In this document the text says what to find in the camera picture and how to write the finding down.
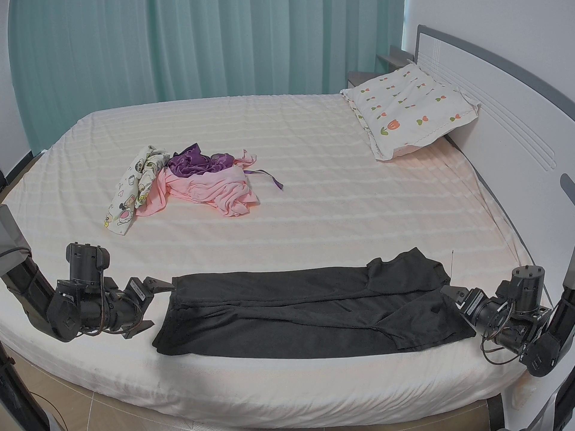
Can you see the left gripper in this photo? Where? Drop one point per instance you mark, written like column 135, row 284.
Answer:
column 134, row 301

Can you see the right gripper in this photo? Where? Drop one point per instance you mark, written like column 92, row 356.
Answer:
column 478, row 310

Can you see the black T-shirt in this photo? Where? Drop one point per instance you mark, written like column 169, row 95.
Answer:
column 292, row 312

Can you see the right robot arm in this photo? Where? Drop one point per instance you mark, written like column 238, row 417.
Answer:
column 528, row 290

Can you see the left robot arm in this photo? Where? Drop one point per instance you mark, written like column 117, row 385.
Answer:
column 45, row 303

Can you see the white printed garment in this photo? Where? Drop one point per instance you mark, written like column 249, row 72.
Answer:
column 123, row 200

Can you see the pink garment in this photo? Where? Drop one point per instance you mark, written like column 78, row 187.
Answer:
column 211, row 189

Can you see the purple garment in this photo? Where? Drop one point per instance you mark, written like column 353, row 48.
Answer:
column 191, row 162

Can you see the white printed pillow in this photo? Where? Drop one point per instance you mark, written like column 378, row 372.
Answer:
column 404, row 106

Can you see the grey bedside table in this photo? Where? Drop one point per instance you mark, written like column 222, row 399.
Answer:
column 359, row 79

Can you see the blue-green curtain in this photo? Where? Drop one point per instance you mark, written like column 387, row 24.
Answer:
column 224, row 38

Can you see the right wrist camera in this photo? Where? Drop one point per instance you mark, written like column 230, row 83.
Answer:
column 503, row 291

